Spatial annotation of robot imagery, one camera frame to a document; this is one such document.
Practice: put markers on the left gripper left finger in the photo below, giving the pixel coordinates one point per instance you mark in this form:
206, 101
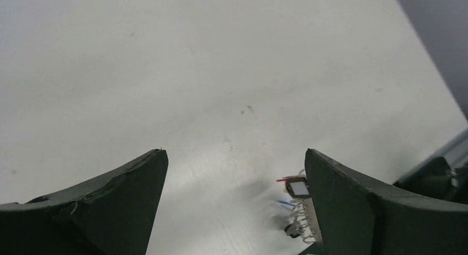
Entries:
112, 213

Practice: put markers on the round metal keyring disc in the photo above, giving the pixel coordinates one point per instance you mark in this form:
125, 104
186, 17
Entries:
303, 220

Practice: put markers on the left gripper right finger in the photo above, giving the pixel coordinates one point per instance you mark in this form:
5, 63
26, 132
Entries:
358, 214

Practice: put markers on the black key tag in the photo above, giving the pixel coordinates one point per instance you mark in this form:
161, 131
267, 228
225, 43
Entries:
297, 187

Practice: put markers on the blue tagged key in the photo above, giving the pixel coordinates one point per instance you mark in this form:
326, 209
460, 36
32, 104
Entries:
285, 203

